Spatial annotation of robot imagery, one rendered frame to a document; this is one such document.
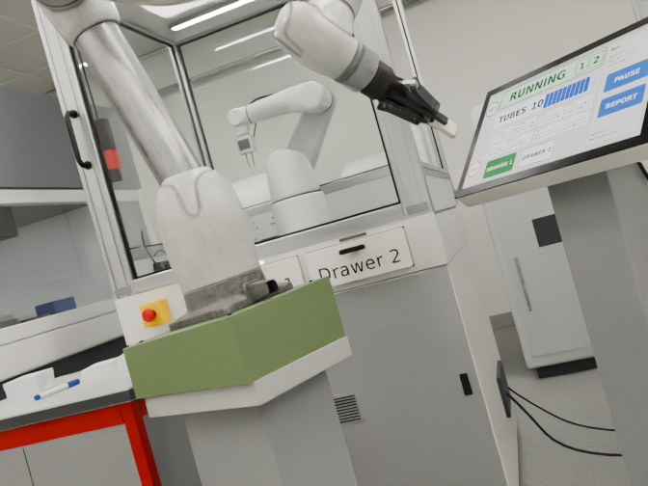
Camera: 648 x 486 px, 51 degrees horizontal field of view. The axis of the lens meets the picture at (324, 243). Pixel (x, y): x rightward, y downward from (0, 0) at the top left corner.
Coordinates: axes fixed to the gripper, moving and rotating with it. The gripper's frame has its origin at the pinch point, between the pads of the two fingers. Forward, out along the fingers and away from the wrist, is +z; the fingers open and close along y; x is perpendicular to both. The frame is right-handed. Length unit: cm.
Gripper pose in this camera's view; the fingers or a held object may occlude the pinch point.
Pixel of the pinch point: (443, 124)
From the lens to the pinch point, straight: 150.5
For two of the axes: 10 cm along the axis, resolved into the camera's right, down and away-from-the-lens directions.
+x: -2.8, 8.9, -3.7
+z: 8.2, 4.2, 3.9
